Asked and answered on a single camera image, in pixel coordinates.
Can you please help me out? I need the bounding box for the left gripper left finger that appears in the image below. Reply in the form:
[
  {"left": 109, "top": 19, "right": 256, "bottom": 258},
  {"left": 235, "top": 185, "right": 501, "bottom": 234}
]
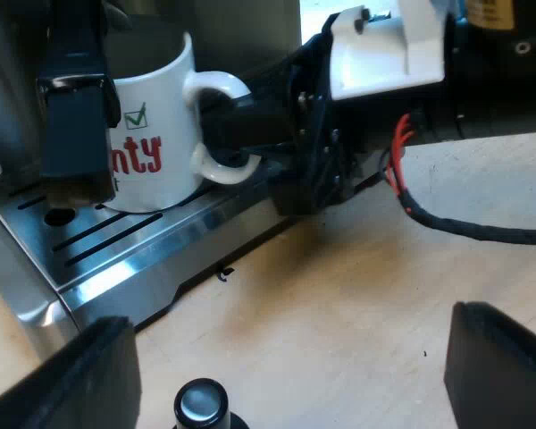
[{"left": 0, "top": 315, "right": 143, "bottom": 429}]

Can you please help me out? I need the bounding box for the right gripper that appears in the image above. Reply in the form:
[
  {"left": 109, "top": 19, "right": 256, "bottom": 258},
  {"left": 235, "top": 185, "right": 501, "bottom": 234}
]
[{"left": 198, "top": 13, "right": 423, "bottom": 218}]

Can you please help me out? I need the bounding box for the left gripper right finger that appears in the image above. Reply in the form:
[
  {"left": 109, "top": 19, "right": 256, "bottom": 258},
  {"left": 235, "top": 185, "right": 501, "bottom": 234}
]
[{"left": 443, "top": 300, "right": 536, "bottom": 429}]

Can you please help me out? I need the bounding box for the white mug with red and black print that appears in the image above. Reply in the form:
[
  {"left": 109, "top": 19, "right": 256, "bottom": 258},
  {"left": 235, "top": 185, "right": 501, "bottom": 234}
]
[{"left": 101, "top": 30, "right": 263, "bottom": 215}]

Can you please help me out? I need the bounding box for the steel espresso machine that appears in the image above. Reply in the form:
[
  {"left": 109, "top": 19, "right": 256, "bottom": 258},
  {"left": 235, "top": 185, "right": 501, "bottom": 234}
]
[{"left": 0, "top": 0, "right": 306, "bottom": 364}]

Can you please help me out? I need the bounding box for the small black tamper with knob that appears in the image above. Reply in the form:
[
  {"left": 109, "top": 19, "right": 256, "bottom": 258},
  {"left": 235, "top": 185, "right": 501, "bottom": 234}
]
[{"left": 172, "top": 377, "right": 252, "bottom": 429}]

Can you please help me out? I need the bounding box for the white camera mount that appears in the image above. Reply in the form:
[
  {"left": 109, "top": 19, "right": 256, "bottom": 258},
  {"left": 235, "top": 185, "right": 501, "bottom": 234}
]
[{"left": 328, "top": 0, "right": 448, "bottom": 102}]

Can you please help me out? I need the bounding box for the black wrapped cable with red wires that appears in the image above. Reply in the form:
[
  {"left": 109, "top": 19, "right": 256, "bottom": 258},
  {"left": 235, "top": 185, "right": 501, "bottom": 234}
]
[{"left": 381, "top": 113, "right": 536, "bottom": 247}]

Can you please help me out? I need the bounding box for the filter holder with red-ended handle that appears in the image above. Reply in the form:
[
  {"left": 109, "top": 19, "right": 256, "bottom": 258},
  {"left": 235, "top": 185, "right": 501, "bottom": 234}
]
[{"left": 35, "top": 0, "right": 121, "bottom": 211}]

